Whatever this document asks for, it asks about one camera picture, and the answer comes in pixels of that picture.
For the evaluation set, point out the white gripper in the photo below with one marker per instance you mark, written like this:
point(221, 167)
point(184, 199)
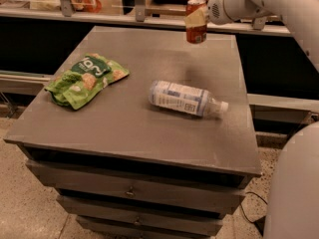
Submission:
point(221, 10)

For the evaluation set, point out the grey metal bracket right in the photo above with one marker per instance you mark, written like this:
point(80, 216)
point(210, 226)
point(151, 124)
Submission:
point(259, 23)

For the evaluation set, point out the clear blue-label plastic bottle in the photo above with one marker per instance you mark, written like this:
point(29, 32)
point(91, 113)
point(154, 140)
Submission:
point(186, 99)

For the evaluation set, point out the grey drawer cabinet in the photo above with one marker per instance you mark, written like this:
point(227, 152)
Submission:
point(126, 167)

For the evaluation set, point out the green chip bag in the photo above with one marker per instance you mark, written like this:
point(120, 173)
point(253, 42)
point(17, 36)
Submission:
point(77, 86)

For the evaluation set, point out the red coke can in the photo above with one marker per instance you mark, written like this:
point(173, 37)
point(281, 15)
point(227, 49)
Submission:
point(198, 34)

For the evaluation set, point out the grey metal bracket middle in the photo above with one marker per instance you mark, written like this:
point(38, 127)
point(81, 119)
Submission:
point(140, 6)

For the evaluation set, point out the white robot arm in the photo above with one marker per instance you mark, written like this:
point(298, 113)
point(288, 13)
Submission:
point(293, 204)

